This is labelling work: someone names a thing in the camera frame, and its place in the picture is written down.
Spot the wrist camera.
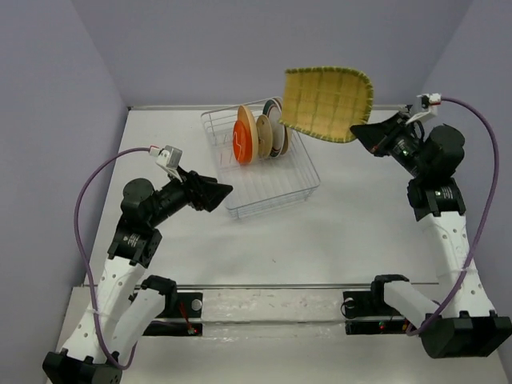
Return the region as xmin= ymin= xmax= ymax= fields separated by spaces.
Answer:
xmin=406 ymin=93 xmax=442 ymax=125
xmin=156 ymin=146 xmax=182 ymax=178

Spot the white wire dish rack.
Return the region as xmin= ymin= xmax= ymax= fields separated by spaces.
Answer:
xmin=201 ymin=106 xmax=321 ymax=218

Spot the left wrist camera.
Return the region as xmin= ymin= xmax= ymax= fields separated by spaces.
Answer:
xmin=156 ymin=146 xmax=182 ymax=178

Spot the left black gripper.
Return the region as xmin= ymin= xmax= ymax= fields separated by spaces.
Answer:
xmin=148 ymin=166 xmax=234 ymax=227

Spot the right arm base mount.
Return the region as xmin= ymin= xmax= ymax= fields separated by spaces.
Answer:
xmin=340 ymin=290 xmax=406 ymax=336

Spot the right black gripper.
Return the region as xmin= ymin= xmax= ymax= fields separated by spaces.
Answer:
xmin=350 ymin=112 xmax=430 ymax=178

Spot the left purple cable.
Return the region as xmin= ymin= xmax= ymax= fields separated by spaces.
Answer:
xmin=74 ymin=146 xmax=137 ymax=370

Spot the yellow bamboo-pattern rectangular plate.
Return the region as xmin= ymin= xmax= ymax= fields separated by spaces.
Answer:
xmin=279 ymin=66 xmax=374 ymax=143

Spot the orange translucent plate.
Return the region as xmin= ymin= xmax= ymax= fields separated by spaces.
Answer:
xmin=232 ymin=120 xmax=253 ymax=164

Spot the small cream plate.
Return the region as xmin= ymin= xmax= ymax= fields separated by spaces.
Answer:
xmin=256 ymin=114 xmax=274 ymax=158

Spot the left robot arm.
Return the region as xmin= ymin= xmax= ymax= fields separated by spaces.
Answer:
xmin=42 ymin=170 xmax=233 ymax=383

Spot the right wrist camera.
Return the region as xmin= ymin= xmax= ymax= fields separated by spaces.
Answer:
xmin=406 ymin=93 xmax=442 ymax=125

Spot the tan round plate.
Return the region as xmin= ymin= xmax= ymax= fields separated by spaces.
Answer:
xmin=237 ymin=105 xmax=258 ymax=162

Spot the beige plate with leaf design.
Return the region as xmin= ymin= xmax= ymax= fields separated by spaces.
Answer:
xmin=274 ymin=98 xmax=291 ymax=155

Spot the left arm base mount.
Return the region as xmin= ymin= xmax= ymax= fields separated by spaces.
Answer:
xmin=143 ymin=291 xmax=203 ymax=337

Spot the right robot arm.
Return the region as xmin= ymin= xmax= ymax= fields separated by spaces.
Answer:
xmin=344 ymin=113 xmax=511 ymax=358

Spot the white plate with green rim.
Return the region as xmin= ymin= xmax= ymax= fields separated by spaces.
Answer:
xmin=263 ymin=98 xmax=284 ymax=158

